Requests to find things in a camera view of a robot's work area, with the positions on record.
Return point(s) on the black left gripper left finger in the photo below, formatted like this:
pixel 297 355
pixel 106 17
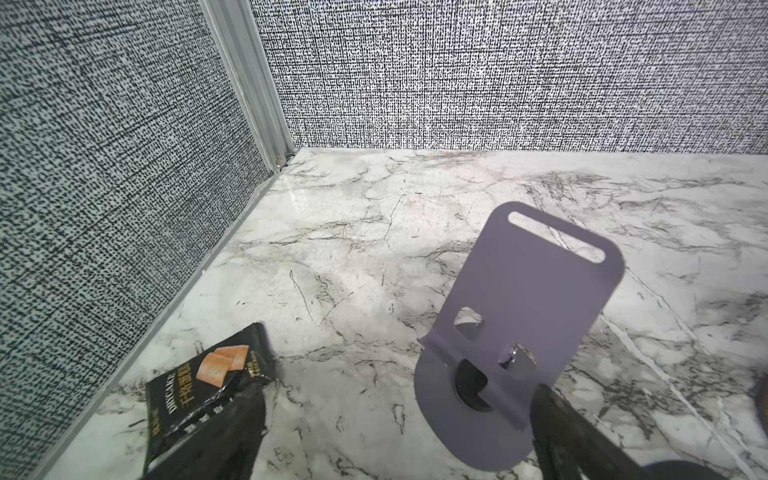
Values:
pixel 225 447

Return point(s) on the black snack packet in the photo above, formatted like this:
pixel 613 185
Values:
pixel 180 400

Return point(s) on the dark grey round stand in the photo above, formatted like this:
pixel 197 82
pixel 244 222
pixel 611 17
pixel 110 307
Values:
pixel 680 470

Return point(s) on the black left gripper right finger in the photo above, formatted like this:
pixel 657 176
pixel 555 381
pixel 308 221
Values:
pixel 569 447

